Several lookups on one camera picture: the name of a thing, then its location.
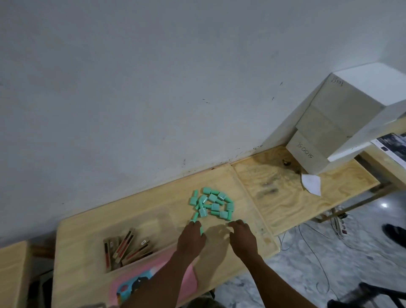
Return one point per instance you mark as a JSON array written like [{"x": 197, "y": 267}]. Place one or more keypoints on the pink cartoon print tray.
[{"x": 139, "y": 282}]

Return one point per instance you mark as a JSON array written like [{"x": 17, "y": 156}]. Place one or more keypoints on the black shoe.
[{"x": 395, "y": 234}]

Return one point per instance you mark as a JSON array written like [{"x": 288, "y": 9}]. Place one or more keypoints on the person's right hand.
[{"x": 243, "y": 239}]

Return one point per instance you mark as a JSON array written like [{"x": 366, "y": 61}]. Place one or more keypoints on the person's left thumb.
[{"x": 204, "y": 238}]

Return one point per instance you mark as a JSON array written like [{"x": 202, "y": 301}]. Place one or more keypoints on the white paper scrap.
[{"x": 311, "y": 184}]

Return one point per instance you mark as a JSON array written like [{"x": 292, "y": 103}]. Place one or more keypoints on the pile of green tiles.
[{"x": 214, "y": 203}]

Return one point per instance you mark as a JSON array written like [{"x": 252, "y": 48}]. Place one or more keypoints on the plywood side table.
[{"x": 301, "y": 196}]

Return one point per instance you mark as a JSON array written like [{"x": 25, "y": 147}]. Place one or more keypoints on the small dark metal object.
[{"x": 287, "y": 162}]

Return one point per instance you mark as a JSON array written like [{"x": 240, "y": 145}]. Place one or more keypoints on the clear plastic box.
[{"x": 158, "y": 228}]

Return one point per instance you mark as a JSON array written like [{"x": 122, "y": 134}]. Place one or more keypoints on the person's right thumb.
[{"x": 232, "y": 237}]

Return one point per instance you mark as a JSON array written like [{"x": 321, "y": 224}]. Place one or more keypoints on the large white cardboard box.
[{"x": 355, "y": 95}]

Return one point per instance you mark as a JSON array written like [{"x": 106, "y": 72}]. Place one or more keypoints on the printed magazine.
[{"x": 391, "y": 144}]

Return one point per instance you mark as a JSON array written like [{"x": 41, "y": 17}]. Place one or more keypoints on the person's right forearm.
[{"x": 279, "y": 282}]

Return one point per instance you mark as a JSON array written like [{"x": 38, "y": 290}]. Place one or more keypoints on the person's left hand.
[{"x": 190, "y": 241}]

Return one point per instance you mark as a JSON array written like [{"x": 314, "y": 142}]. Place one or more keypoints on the small white cardboard box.
[{"x": 309, "y": 154}]

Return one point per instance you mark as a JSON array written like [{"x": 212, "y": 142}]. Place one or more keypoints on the black chair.
[{"x": 371, "y": 295}]

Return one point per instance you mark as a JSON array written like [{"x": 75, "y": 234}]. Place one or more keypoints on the brown packet with red stripe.
[
  {"x": 125, "y": 244},
  {"x": 113, "y": 249},
  {"x": 138, "y": 249},
  {"x": 107, "y": 255}
]

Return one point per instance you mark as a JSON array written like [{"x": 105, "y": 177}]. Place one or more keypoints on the white power strip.
[{"x": 341, "y": 223}]

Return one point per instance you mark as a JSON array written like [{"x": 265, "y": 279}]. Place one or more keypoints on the medium white cardboard box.
[{"x": 320, "y": 125}]

